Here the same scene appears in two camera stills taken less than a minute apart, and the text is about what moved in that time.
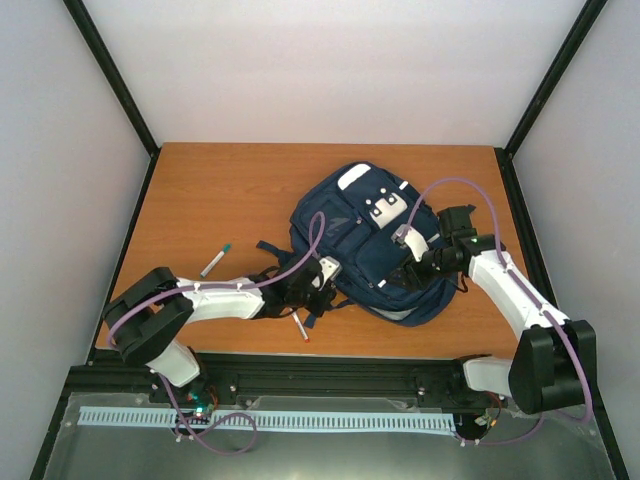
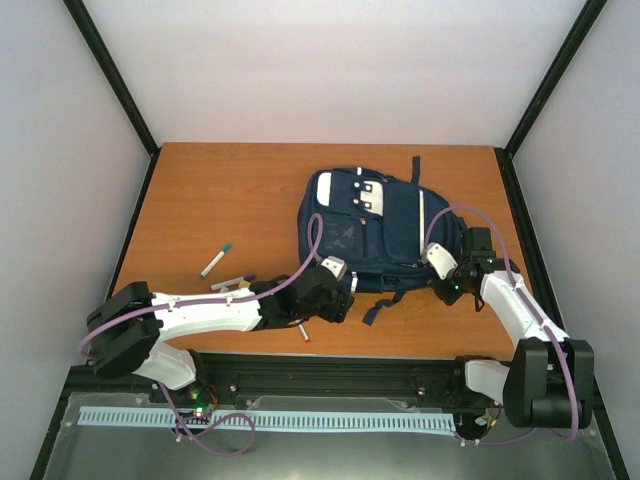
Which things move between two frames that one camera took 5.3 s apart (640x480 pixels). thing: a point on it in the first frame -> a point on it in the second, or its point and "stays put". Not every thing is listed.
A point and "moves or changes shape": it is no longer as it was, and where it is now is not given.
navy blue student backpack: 370,222 moves or changes shape
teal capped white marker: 226,249 stays put
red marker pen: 300,326 stays put
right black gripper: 411,273 -> 449,297
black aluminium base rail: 386,377 stays put
